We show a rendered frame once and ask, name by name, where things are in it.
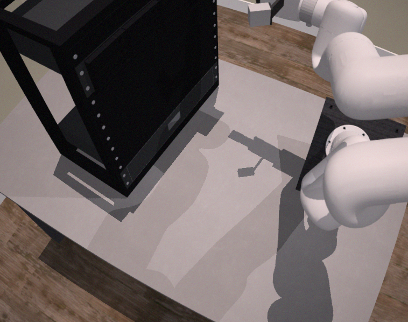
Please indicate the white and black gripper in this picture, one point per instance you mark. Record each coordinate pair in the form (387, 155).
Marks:
(290, 9)

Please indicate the black server rack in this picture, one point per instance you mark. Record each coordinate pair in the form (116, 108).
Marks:
(137, 71)

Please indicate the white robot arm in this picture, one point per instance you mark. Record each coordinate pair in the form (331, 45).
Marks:
(359, 179)

